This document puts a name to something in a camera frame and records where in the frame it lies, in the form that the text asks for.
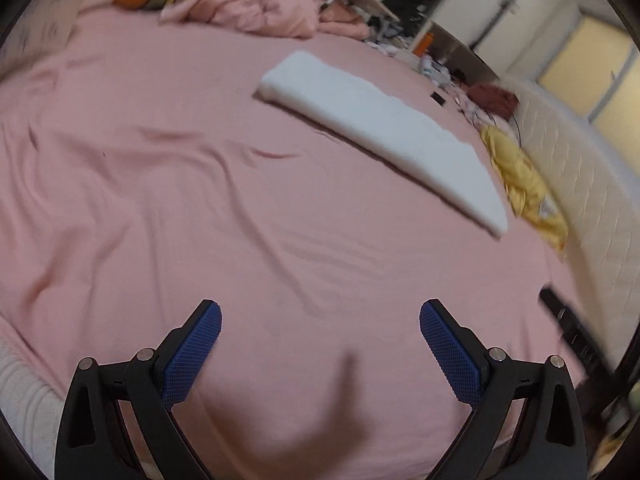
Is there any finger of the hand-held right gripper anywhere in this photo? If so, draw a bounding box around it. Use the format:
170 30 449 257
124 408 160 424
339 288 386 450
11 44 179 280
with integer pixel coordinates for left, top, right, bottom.
539 285 610 377

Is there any pink bed sheet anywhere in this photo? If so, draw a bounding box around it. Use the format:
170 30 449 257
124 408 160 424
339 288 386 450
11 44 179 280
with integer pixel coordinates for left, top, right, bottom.
0 5 591 480

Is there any crumpled pink blanket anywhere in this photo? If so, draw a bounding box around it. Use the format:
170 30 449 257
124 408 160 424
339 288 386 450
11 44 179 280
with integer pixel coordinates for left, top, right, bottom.
160 0 371 41

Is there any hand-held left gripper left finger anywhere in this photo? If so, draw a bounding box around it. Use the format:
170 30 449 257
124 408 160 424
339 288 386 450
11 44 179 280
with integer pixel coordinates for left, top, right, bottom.
54 299 223 480

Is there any white fluffy cloth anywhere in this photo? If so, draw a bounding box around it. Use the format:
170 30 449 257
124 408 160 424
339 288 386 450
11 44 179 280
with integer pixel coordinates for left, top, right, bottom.
257 50 510 238

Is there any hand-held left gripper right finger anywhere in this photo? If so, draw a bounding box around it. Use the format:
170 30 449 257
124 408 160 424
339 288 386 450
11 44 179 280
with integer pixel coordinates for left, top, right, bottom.
419 299 587 480

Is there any frosted window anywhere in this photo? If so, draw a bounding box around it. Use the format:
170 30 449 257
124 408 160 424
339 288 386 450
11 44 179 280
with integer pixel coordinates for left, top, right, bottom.
537 15 640 126

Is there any white ribbed mattress edge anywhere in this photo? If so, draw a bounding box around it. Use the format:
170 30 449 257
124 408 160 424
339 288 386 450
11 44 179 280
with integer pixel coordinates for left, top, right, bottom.
0 345 66 480

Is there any beige padded headboard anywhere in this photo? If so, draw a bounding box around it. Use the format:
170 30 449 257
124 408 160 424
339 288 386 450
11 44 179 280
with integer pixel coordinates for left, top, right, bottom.
500 77 640 361

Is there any pile of small clutter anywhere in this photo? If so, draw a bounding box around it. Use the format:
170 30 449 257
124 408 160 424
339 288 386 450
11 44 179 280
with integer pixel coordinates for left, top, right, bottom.
365 15 481 111

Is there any yellow printed cloth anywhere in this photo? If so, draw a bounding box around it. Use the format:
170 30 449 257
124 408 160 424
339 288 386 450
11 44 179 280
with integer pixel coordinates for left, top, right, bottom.
480 125 571 256

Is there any dark red cloth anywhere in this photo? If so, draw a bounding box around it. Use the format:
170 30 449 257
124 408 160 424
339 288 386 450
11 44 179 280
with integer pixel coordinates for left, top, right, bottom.
465 82 521 121

